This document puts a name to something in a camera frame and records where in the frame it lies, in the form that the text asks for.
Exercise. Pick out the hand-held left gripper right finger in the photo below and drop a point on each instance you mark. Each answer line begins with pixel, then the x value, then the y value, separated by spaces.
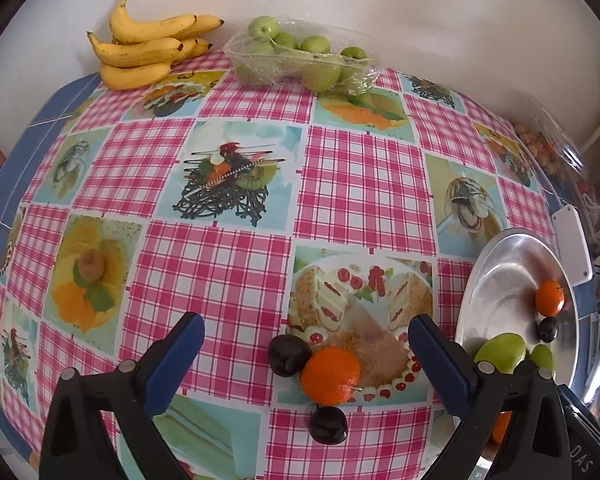
pixel 440 365

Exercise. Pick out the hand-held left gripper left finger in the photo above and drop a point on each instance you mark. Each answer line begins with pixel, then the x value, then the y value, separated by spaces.
pixel 172 360

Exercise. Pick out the large green jujube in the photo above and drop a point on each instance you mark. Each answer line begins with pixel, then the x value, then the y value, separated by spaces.
pixel 544 355
pixel 500 350

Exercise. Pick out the orange mandarin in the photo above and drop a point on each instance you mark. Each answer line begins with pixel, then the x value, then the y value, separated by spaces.
pixel 501 427
pixel 550 299
pixel 330 375

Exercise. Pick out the round steel plate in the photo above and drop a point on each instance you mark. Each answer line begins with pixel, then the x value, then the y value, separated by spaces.
pixel 510 280

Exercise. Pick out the dark purple plum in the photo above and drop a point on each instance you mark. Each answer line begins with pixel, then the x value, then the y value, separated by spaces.
pixel 286 355
pixel 328 425
pixel 548 330

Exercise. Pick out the white plastic box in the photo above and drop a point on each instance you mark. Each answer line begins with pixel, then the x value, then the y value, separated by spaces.
pixel 572 245

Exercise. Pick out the pink plaid printed tablecloth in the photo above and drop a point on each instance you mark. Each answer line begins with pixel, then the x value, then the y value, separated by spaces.
pixel 360 185

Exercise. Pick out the pile of brown longans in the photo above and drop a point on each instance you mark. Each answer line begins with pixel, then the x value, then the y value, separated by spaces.
pixel 540 147

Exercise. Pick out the clear plastic longan box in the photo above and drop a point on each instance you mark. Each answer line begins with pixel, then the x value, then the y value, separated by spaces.
pixel 565 145

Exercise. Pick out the clear plastic jujube tray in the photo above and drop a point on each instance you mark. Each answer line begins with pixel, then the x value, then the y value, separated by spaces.
pixel 367 80

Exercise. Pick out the yellow banana bunch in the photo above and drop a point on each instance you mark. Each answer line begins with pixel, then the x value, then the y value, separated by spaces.
pixel 135 50

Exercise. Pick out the pile of small green jujubes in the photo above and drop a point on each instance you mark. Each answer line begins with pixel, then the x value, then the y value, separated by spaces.
pixel 320 72

